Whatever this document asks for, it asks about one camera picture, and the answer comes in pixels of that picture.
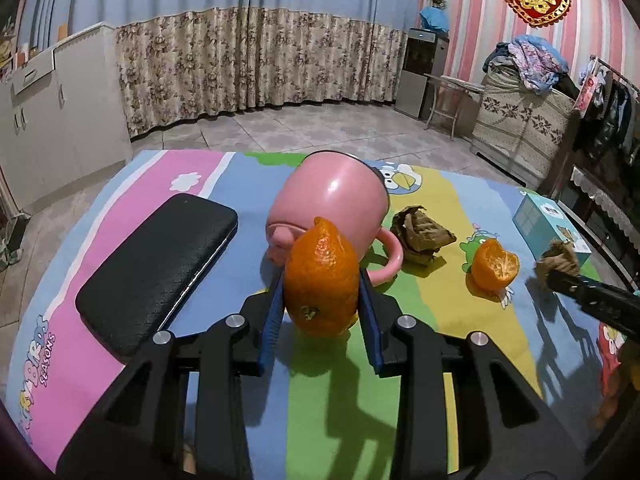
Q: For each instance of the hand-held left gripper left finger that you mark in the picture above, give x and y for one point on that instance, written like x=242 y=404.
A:
x=272 y=320

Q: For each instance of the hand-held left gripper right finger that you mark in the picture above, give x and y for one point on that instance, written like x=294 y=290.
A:
x=370 y=320

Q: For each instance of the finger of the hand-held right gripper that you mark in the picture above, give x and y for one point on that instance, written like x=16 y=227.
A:
x=590 y=292

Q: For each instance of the orange tangerine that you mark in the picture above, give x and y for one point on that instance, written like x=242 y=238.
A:
x=320 y=275

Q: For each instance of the colourful printed blanket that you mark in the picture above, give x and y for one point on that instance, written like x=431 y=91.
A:
x=440 y=310

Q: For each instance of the light blue tissue box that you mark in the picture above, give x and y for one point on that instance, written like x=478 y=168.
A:
x=540 y=217

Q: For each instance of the dark cabinet with lace cloth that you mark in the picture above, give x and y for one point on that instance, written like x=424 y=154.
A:
x=600 y=195

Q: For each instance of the peeled tangerine piece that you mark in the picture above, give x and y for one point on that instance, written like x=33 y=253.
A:
x=492 y=265

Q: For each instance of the black textured case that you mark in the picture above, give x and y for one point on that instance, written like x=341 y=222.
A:
x=155 y=270

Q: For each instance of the pink mug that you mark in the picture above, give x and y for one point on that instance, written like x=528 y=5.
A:
x=330 y=195

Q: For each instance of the clothes rack with garments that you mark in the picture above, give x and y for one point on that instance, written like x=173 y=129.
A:
x=607 y=110

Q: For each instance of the floral covered furniture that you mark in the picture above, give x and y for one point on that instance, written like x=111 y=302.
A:
x=520 y=120

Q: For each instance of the pile of clothes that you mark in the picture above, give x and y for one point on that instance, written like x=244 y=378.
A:
x=535 y=60

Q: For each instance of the folding table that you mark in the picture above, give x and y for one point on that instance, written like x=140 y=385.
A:
x=457 y=85

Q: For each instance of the grey water dispenser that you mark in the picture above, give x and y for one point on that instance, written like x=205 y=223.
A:
x=417 y=70

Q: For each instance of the floral and blue curtain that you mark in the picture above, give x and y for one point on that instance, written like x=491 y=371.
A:
x=225 y=60

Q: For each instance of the white cabinet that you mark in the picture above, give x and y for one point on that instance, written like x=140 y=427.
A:
x=65 y=110

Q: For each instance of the blue cloth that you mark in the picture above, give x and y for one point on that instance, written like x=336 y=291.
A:
x=434 y=19

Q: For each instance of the small potted plant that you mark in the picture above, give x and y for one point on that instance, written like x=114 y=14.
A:
x=436 y=0

